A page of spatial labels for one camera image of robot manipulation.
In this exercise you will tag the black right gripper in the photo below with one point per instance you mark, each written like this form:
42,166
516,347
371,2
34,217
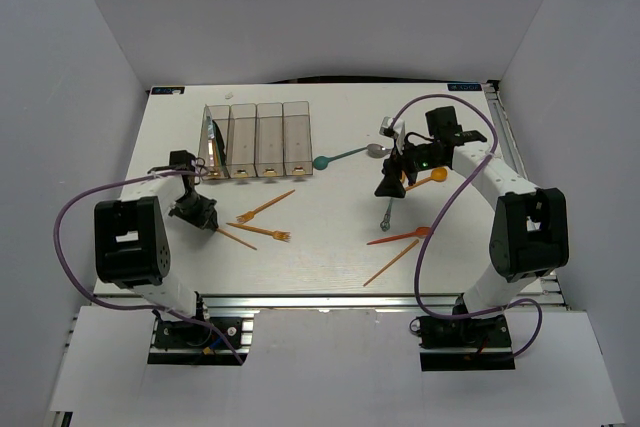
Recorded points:
390,185

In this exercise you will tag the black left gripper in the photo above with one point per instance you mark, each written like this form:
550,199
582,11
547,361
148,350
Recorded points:
201,218

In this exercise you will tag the orange fork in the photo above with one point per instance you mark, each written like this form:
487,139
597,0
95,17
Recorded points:
247,216
275,234

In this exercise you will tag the teal plastic spoon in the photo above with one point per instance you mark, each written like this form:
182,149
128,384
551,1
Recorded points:
322,162

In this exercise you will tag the orange plastic knife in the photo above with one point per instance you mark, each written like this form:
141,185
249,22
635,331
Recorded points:
216,153

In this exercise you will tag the black knife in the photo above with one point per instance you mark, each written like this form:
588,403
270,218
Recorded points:
221,144

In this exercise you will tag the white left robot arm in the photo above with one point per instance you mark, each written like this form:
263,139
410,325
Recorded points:
132,248

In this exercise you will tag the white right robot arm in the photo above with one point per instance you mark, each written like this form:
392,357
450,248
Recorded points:
471,154

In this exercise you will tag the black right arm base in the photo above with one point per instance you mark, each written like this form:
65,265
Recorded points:
465,345

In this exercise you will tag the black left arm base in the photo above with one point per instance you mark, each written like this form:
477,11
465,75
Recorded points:
177,343

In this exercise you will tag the orange plastic spoon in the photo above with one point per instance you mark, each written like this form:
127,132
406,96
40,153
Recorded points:
439,174

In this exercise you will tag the red-orange plastic fork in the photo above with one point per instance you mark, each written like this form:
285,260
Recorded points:
420,232

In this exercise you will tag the clear four-slot utensil organizer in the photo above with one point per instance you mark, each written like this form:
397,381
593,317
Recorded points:
262,140

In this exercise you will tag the black XDOF label right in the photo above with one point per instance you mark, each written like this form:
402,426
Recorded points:
464,87

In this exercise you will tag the black xdof label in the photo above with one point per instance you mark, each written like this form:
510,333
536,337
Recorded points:
464,87
167,90

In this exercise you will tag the black XDOF label left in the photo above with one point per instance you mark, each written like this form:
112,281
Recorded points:
167,90

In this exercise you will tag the white front panel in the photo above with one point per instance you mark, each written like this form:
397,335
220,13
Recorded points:
343,368

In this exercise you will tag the gold spoon ornate handle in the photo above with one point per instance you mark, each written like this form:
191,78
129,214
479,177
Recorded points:
386,220

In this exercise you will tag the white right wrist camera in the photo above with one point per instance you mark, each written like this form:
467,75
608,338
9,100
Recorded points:
394,129

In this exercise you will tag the aluminium frame rail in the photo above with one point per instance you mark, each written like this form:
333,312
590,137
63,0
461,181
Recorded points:
529,237

